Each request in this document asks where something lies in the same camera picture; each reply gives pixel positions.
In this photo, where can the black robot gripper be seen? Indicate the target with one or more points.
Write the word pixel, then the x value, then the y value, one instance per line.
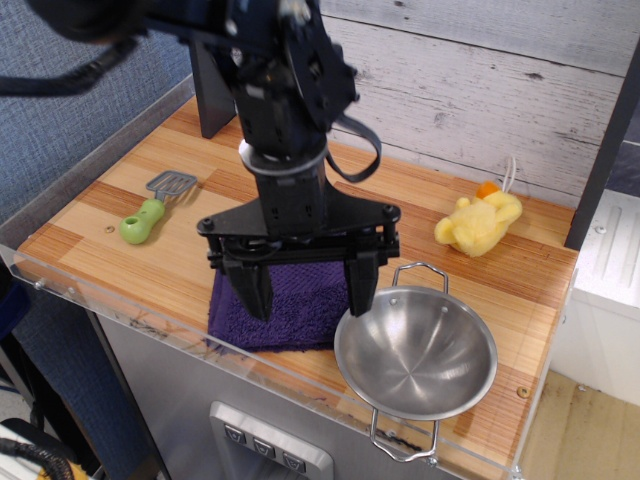
pixel 299 217

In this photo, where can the silver metal pot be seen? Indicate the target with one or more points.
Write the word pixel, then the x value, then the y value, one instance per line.
pixel 418 354

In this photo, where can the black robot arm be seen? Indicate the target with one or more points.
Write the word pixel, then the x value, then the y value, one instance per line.
pixel 290 85

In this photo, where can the green and grey spatula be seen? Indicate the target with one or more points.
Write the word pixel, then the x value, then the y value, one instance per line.
pixel 168 185

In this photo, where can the purple folded towel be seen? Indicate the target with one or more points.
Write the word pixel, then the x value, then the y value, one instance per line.
pixel 308 302

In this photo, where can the yellow plush duck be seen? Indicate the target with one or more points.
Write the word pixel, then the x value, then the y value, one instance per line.
pixel 478 224

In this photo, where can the silver button control panel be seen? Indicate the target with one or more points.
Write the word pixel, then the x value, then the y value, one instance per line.
pixel 250 448

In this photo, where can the clear acrylic front guard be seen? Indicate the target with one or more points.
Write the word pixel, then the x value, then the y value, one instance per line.
pixel 175 372

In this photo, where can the white cabinet at right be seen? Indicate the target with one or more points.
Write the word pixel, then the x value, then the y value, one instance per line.
pixel 597 343

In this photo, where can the dark vertical post right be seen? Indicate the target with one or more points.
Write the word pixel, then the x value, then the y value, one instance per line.
pixel 603 165

